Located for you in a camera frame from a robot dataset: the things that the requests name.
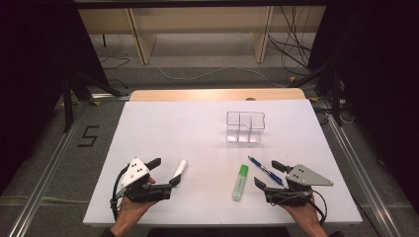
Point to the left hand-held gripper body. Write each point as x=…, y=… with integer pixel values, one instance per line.
x=135, y=173

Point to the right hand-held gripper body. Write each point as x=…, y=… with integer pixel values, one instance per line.
x=304, y=176

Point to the blue pen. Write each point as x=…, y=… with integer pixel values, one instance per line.
x=263, y=168

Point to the white marker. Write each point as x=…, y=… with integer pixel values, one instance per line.
x=182, y=166

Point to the green highlighter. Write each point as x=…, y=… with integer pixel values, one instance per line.
x=239, y=184

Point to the clear plastic pen holder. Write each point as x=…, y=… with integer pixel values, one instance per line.
x=244, y=137

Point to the person's right hand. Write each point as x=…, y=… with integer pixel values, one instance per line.
x=304, y=214

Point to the person's left hand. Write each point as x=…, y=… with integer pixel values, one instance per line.
x=131, y=212

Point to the white table cover board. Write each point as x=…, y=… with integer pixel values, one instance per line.
x=197, y=204

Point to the black metal stand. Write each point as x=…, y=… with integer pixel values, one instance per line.
x=336, y=98

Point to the black tripod stand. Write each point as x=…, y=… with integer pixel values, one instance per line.
x=67, y=108

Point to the dark curtain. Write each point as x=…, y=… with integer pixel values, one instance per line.
x=33, y=65
x=378, y=65

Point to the light wooden desk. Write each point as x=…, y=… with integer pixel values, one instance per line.
x=197, y=19

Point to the aluminium floor rail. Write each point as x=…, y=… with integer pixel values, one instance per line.
x=365, y=184
x=36, y=197

